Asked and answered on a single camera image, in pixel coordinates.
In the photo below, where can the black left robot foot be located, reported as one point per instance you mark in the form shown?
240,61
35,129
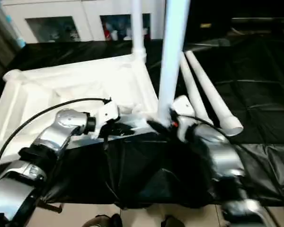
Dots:
103,221

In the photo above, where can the black cabinet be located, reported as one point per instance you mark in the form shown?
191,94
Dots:
236,14

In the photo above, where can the black right robot foot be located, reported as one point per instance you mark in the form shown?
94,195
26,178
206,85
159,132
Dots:
173,222

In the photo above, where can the white display cabinet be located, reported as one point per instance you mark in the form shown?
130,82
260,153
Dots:
85,9

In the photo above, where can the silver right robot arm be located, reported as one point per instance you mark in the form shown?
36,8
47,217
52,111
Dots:
222,156

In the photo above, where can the black robot foot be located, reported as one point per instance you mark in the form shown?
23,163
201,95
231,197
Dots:
103,221
173,222

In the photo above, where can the black table mat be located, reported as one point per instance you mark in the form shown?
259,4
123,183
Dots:
255,85

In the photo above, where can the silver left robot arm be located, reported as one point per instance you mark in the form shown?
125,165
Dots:
61,127

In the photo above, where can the red bottle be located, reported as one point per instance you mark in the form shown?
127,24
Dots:
107,32

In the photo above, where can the black table frame leg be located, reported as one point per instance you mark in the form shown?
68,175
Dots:
49,206

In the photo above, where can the white plastic table leg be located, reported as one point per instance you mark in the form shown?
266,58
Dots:
173,47
137,28
213,94
191,85

